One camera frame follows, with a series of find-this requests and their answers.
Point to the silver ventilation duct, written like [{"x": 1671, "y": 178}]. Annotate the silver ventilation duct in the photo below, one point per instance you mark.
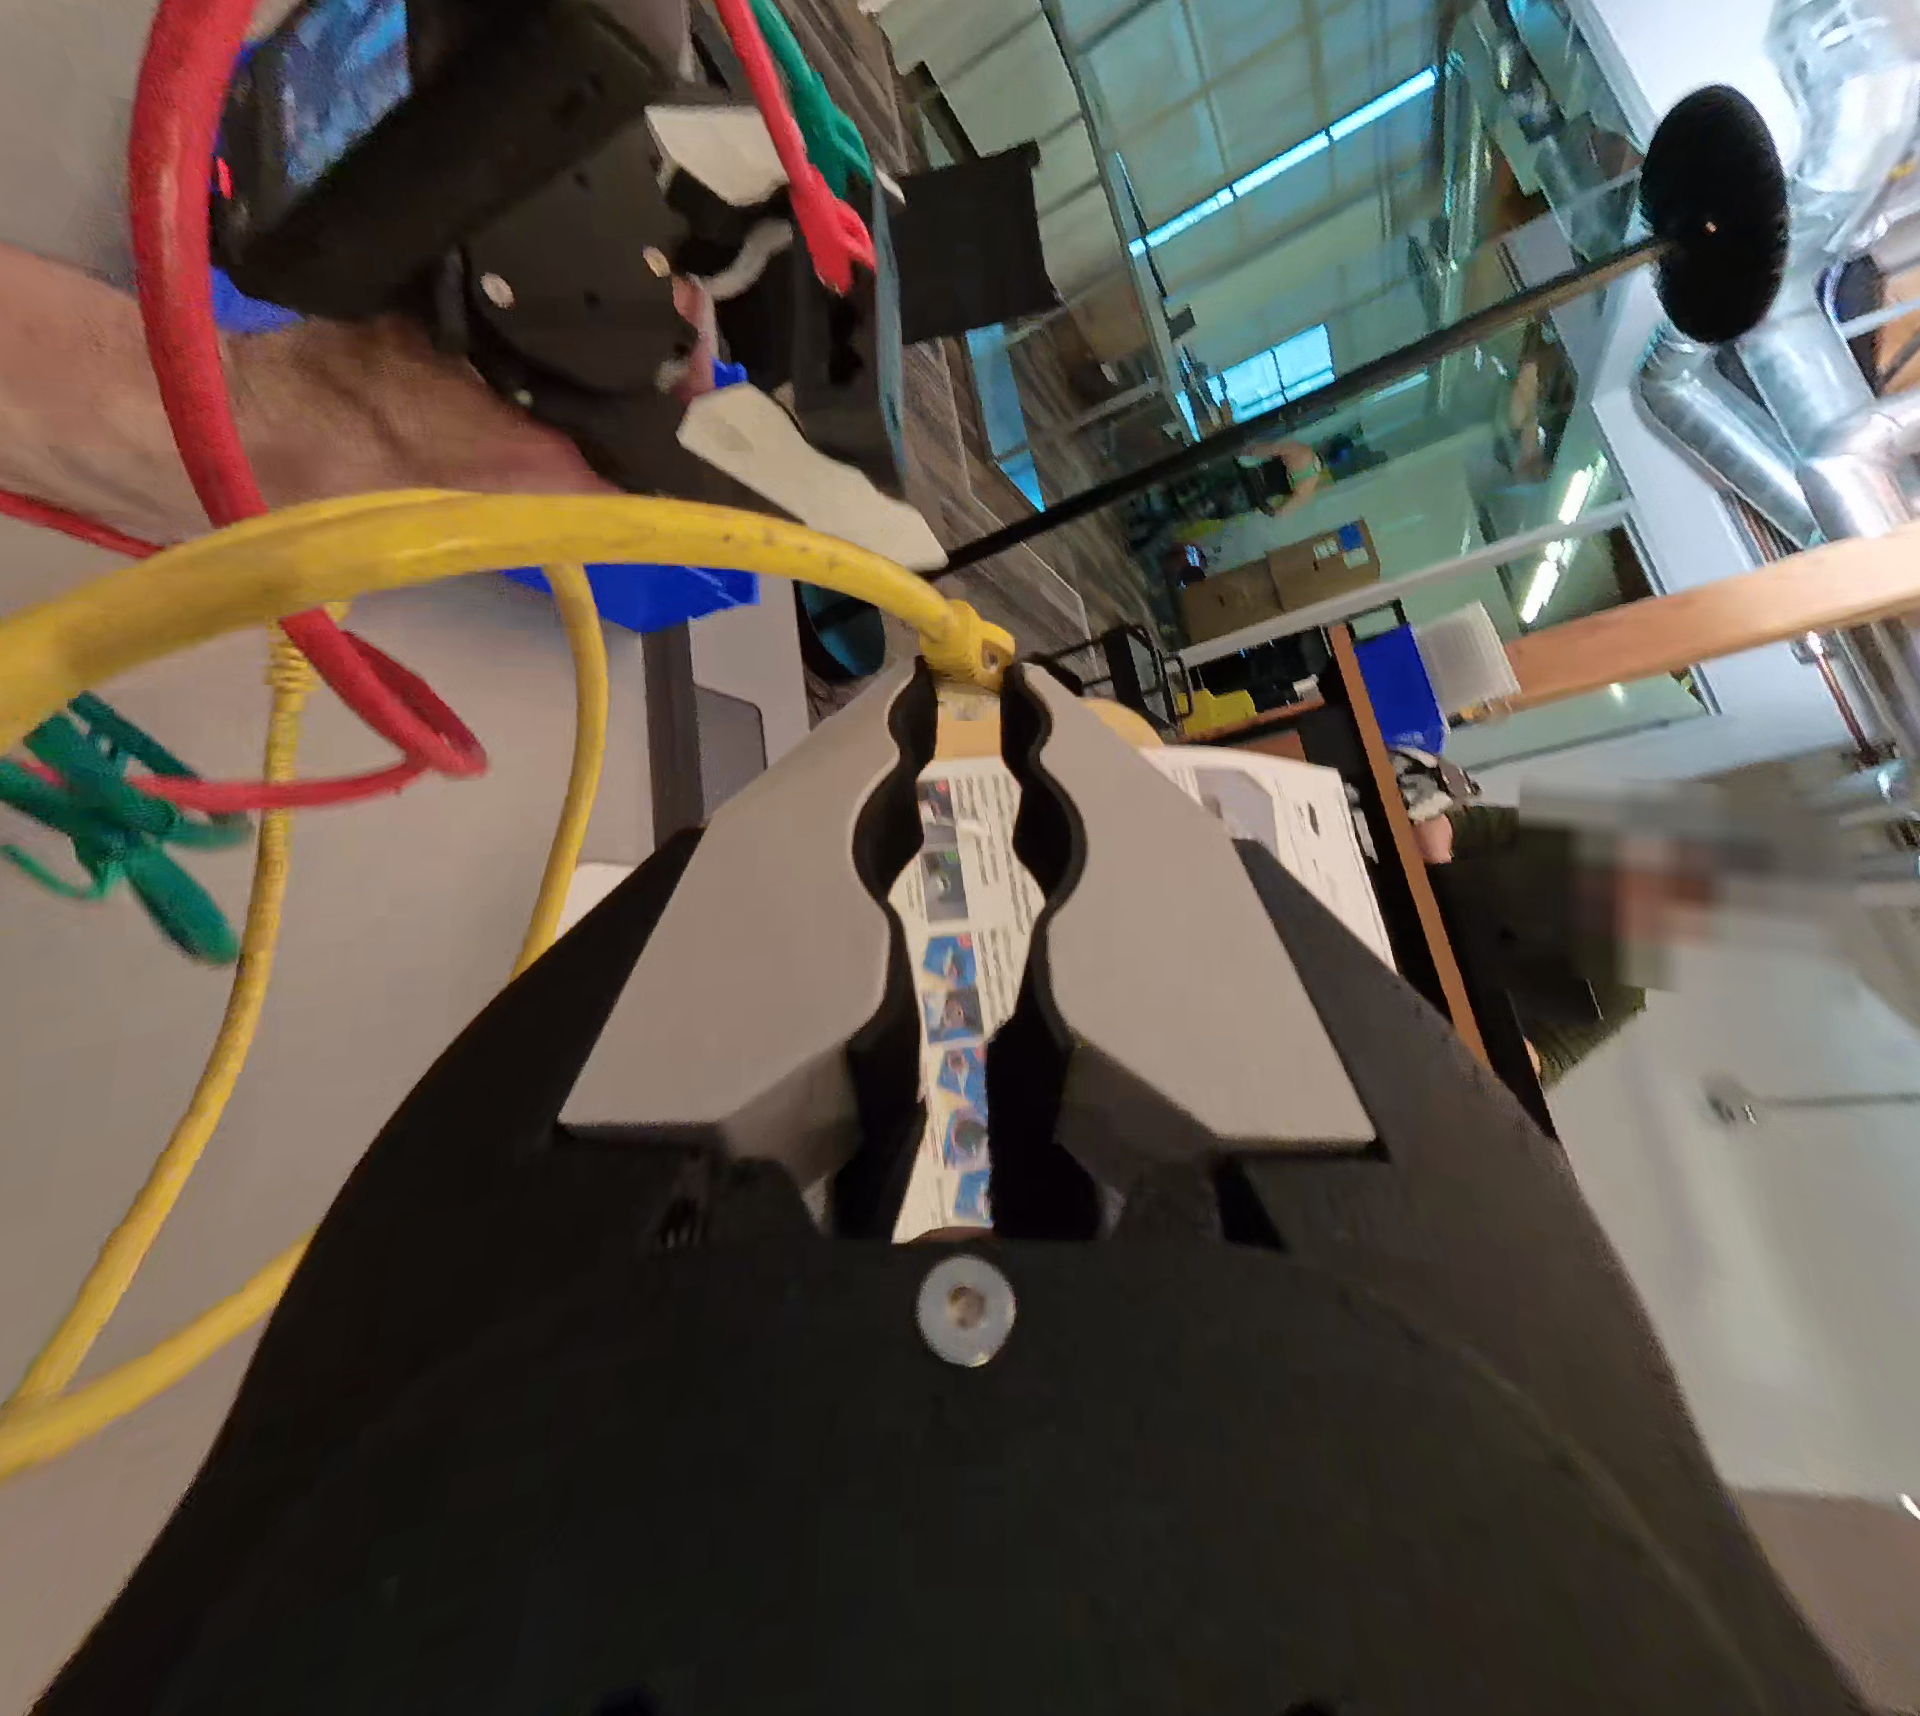
[{"x": 1725, "y": 426}]

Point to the person's left hand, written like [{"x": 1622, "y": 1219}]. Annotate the person's left hand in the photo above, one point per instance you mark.
[{"x": 421, "y": 426}]

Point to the blue plastic bin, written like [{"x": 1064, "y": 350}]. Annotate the blue plastic bin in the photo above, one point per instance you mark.
[{"x": 661, "y": 590}]

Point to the black office chair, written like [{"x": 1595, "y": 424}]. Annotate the black office chair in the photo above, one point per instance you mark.
[{"x": 974, "y": 246}]

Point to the wooden support post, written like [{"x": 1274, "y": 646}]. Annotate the wooden support post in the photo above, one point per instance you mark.
[{"x": 1725, "y": 621}]

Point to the black pole stand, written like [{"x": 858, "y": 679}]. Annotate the black pole stand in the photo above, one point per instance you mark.
[{"x": 1710, "y": 217}]

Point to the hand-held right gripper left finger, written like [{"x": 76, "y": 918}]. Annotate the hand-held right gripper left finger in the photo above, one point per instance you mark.
[{"x": 735, "y": 981}]

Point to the small blue storage box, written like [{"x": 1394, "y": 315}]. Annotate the small blue storage box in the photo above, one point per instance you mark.
[{"x": 1394, "y": 696}]

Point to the small yellow container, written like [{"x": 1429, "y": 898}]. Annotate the small yellow container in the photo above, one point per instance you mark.
[{"x": 1231, "y": 705}]

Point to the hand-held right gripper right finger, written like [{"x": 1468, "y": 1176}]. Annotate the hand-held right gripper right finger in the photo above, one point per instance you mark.
[{"x": 1201, "y": 996}]

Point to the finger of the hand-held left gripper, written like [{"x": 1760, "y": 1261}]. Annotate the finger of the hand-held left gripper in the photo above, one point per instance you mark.
[
  {"x": 720, "y": 149},
  {"x": 795, "y": 479}
]

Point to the cardboard box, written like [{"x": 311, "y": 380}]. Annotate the cardboard box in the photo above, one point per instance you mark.
[
  {"x": 1328, "y": 568},
  {"x": 1222, "y": 607}
]

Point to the printed instruction sheet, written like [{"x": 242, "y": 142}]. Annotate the printed instruction sheet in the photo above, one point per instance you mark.
[{"x": 960, "y": 876}]

